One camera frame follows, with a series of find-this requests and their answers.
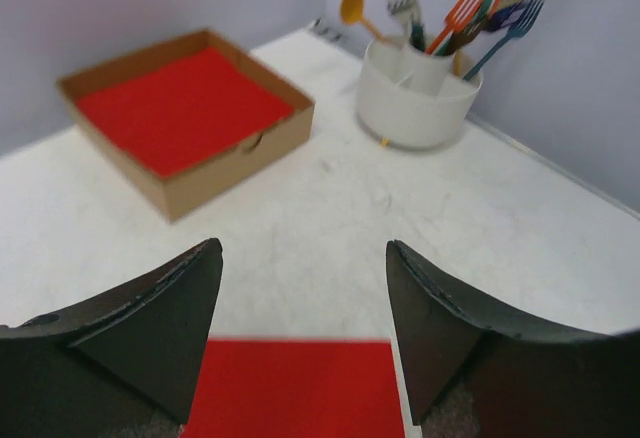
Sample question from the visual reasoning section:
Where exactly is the white utensil holder cup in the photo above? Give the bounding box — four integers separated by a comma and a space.
355, 35, 483, 150

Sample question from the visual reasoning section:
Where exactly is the blue plastic fork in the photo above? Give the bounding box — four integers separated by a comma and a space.
463, 0, 545, 81

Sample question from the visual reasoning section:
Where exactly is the red napkin stack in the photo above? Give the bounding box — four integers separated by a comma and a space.
77, 47, 294, 178

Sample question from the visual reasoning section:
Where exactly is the red paper napkin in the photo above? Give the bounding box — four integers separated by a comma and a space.
183, 339, 405, 438

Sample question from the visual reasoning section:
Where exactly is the brown cardboard box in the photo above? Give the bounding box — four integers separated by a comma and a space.
56, 28, 315, 222

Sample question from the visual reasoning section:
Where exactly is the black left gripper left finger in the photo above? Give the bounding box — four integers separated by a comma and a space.
1, 238, 223, 437

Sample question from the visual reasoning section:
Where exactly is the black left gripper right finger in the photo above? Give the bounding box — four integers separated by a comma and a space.
386, 240, 639, 437

